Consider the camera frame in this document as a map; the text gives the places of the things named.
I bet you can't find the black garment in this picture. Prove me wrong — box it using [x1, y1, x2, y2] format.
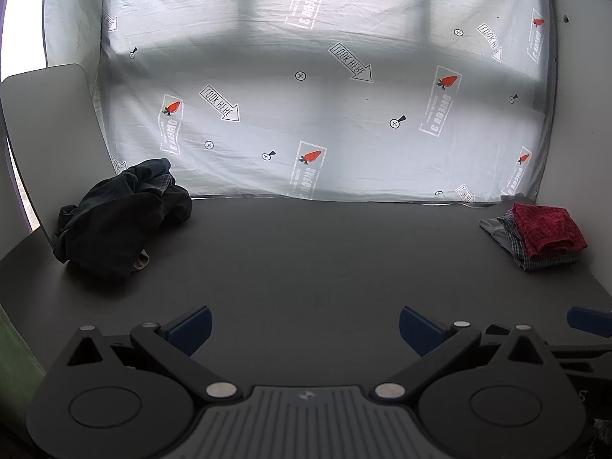
[52, 179, 193, 284]

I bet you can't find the white printed curtain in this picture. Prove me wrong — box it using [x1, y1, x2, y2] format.
[42, 0, 560, 204]

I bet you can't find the green cloth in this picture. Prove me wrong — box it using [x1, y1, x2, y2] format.
[0, 303, 46, 441]

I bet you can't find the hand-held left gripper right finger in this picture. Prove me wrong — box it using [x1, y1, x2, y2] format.
[374, 305, 559, 401]

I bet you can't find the grey folded garment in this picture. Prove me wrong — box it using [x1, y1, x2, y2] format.
[479, 217, 514, 249]

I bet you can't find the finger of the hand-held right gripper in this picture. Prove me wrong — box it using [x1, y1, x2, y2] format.
[485, 324, 517, 342]
[566, 306, 612, 340]

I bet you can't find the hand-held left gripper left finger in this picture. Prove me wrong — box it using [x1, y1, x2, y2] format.
[67, 305, 242, 403]

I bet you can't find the red folded garment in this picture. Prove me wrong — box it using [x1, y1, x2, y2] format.
[513, 203, 588, 257]

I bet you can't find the grey rounded board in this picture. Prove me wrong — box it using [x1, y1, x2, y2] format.
[0, 63, 120, 249]

